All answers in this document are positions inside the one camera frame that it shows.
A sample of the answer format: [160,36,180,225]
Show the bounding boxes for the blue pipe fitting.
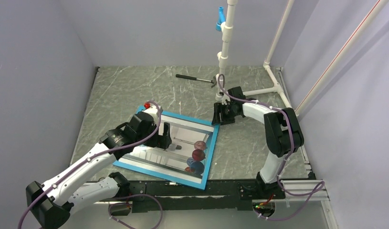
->
[216,7,226,31]

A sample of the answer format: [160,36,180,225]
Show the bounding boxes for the black handled hammer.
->
[175,74,217,88]

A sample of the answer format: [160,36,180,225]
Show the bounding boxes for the blue wooden picture frame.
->
[112,105,221,191]

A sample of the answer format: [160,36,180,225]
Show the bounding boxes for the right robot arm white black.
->
[211,86,305,198]

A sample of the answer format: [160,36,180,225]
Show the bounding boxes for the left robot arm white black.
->
[26,107,171,229]

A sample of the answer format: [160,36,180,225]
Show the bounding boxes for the white PVC pipe stand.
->
[217,0,388,114]

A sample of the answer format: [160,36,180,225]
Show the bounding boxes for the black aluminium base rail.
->
[49,178,328,213]

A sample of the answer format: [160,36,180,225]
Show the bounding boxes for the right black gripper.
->
[212,102,239,125]

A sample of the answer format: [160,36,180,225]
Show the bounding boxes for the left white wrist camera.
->
[143,102,163,122]

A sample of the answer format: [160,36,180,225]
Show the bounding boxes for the printed photo with white border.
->
[119,111,216,186]

